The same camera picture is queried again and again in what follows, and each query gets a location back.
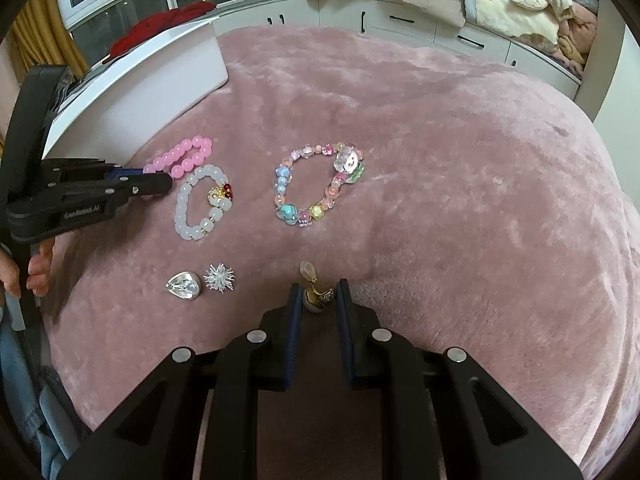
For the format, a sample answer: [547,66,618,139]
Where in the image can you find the red cloth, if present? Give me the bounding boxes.
[107,1,219,59]

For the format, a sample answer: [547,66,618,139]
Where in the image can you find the multicolour bead bracelet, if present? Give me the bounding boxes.
[273,142,367,229]

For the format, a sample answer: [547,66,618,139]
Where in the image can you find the pink bead bracelet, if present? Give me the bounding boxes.
[143,135,213,181]

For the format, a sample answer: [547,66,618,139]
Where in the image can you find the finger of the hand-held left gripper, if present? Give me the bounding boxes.
[100,162,151,184]
[109,173,172,203]

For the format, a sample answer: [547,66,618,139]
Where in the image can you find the pink plush blanket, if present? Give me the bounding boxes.
[37,25,640,480]

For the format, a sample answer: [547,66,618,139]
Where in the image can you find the cream flower print blanket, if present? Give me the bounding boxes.
[462,0,562,55]

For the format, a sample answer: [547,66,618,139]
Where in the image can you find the silver heart earring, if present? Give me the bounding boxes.
[165,270,203,302]

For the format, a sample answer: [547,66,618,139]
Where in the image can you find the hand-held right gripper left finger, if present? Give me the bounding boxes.
[57,283,306,480]

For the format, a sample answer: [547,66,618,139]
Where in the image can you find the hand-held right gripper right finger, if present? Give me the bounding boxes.
[336,279,584,480]

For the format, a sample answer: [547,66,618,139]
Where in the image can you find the white bead bracelet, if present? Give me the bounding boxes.
[174,164,236,242]

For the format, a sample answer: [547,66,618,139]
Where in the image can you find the person's blue jeans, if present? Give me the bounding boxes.
[0,305,82,467]

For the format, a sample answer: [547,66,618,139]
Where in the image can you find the person's left hand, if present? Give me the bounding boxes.
[0,237,55,302]

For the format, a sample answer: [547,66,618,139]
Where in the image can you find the gold pearl earring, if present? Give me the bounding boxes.
[304,284,339,314]

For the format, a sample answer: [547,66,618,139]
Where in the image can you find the white storage box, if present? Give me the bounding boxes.
[42,14,230,162]

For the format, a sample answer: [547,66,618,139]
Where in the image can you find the white drawer cabinet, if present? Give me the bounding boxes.
[214,0,584,92]

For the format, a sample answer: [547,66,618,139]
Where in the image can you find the silver starburst earring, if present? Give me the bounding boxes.
[203,262,236,294]

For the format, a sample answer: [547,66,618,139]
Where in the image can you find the yellow curtain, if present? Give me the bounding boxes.
[4,2,90,75]

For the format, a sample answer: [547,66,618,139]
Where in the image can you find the pink folded blanket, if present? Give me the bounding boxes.
[556,2,600,77]

